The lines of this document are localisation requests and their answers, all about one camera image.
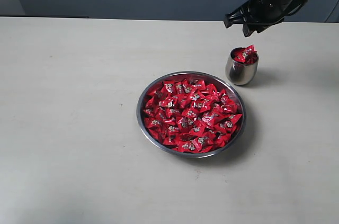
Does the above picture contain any round steel plate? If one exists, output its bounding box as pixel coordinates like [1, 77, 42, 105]
[136, 71, 246, 158]

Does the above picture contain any red candy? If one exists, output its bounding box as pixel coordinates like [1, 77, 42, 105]
[191, 79, 206, 91]
[234, 45, 258, 65]
[176, 141, 198, 154]
[214, 120, 237, 134]
[162, 80, 176, 95]

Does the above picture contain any stainless steel cup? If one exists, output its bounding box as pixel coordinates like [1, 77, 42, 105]
[225, 47, 258, 86]

